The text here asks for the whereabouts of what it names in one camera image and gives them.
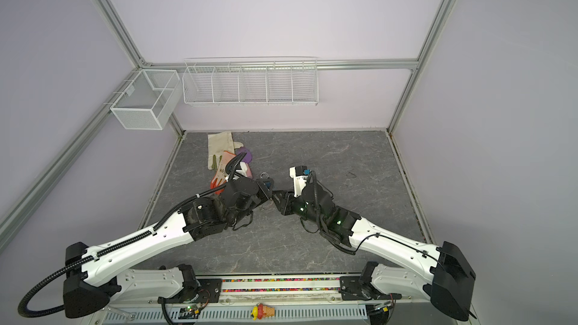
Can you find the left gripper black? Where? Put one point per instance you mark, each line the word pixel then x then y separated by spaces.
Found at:
pixel 263 198

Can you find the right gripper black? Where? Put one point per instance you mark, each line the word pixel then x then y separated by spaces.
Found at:
pixel 289 201

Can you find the blue padlock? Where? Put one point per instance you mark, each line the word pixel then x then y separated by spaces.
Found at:
pixel 266 182

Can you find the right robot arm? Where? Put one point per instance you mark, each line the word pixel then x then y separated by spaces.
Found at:
pixel 446 276

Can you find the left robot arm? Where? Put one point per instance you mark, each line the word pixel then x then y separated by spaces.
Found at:
pixel 91 278

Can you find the purple pink toy shovel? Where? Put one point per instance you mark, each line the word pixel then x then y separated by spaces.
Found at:
pixel 248 156

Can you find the orange work glove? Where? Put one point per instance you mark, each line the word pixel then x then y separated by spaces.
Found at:
pixel 220 177

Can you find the yellow red toy figure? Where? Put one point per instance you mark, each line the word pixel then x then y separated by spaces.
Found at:
pixel 261 311

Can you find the white mesh box basket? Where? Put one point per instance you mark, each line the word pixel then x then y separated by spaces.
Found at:
pixel 148 100

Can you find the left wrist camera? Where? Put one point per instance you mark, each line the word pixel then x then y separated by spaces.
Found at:
pixel 243 170

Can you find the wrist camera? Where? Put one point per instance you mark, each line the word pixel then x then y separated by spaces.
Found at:
pixel 299 175
pixel 243 170

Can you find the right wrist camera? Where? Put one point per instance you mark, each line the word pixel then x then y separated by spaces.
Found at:
pixel 299 175

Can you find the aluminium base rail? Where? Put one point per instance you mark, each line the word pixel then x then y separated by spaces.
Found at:
pixel 377 289

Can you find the white wire basket rack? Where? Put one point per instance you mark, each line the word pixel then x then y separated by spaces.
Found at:
pixel 251 81

